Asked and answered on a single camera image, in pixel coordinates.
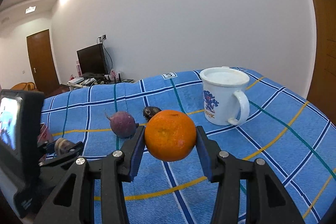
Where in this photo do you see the purple sugarcane piece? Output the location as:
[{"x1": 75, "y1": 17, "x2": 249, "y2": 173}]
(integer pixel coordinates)
[{"x1": 54, "y1": 138, "x2": 75, "y2": 156}]

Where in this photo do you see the pink metal tin box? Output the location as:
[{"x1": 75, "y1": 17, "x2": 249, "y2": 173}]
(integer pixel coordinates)
[{"x1": 38, "y1": 123, "x2": 54, "y2": 144}]

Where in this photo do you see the white printed mug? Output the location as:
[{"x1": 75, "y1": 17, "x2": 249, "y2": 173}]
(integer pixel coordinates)
[{"x1": 199, "y1": 67, "x2": 250, "y2": 126}]

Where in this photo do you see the dark shrivelled small fruit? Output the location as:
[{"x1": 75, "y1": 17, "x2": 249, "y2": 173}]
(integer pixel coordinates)
[{"x1": 143, "y1": 106, "x2": 161, "y2": 121}]

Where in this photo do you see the large orange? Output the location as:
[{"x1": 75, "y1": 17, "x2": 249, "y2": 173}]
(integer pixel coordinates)
[{"x1": 145, "y1": 110, "x2": 197, "y2": 162}]

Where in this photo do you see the black television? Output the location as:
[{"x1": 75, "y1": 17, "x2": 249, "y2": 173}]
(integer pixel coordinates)
[{"x1": 77, "y1": 43, "x2": 108, "y2": 75}]

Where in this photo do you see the brown leather sofa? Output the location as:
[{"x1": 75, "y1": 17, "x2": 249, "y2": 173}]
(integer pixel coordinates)
[{"x1": 11, "y1": 82, "x2": 37, "y2": 91}]

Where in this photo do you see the purple round passion fruit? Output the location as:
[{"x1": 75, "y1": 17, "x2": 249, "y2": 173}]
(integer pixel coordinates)
[{"x1": 105, "y1": 111, "x2": 139, "y2": 138}]

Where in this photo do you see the white tv stand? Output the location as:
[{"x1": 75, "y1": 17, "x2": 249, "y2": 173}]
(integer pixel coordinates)
[{"x1": 65, "y1": 75, "x2": 134, "y2": 90}]

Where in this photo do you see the brown wooden door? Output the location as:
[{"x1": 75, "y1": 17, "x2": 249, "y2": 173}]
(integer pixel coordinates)
[{"x1": 26, "y1": 29, "x2": 60, "y2": 96}]

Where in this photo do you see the blue plaid towel cloth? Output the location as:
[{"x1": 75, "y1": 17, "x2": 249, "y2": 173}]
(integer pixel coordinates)
[{"x1": 39, "y1": 67, "x2": 336, "y2": 224}]

